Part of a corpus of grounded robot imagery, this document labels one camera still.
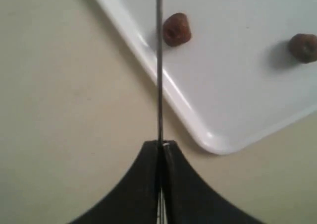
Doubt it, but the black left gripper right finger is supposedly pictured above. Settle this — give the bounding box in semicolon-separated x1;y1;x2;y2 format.
163;141;262;224

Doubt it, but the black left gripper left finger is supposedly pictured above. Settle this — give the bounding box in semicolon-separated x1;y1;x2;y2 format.
71;140;160;224

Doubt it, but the thin metal skewer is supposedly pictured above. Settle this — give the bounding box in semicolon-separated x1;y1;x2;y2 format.
156;0;163;145

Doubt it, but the white rectangular plastic tray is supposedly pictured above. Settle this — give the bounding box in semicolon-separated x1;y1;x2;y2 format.
86;0;317;156

